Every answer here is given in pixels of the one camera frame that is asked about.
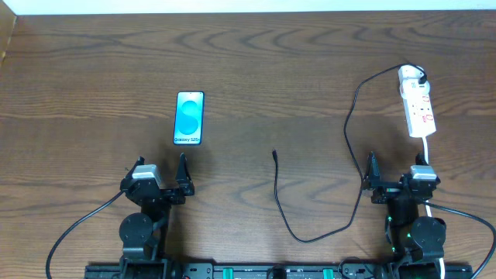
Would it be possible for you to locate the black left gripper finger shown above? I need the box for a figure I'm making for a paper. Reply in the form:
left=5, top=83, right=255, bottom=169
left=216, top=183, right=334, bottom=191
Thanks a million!
left=125, top=157, right=145, bottom=179
left=175, top=153, right=193, bottom=190

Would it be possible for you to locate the blue Galaxy smartphone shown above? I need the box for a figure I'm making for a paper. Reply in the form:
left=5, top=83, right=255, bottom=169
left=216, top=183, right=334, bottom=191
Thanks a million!
left=173, top=91, right=205, bottom=145

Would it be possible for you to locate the black USB charging cable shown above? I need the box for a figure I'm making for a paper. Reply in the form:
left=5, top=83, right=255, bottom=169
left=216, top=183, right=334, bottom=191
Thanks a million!
left=271, top=63, right=429, bottom=244

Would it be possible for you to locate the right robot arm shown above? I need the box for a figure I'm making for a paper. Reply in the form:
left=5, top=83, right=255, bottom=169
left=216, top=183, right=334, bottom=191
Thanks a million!
left=361, top=153, right=446, bottom=278

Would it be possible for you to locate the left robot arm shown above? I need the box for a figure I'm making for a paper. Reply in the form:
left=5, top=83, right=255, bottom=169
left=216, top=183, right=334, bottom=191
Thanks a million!
left=119, top=153, right=195, bottom=278

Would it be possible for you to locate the white power strip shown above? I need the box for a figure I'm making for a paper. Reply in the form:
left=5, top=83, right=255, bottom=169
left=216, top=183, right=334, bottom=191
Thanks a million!
left=398, top=65, right=436, bottom=138

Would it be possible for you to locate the cardboard side panel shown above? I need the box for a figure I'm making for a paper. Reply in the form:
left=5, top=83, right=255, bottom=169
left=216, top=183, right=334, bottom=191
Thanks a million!
left=0, top=0, right=17, bottom=63

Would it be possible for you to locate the white power strip cord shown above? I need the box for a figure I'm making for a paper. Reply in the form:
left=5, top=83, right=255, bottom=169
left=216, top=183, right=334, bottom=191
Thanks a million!
left=421, top=135, right=446, bottom=279

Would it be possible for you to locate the white wall charger adapter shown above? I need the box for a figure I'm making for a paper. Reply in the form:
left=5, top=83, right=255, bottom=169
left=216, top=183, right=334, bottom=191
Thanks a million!
left=399, top=78, right=430, bottom=99

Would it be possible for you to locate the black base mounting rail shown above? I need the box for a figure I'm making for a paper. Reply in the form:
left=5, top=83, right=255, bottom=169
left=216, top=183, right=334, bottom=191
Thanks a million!
left=84, top=261, right=474, bottom=279

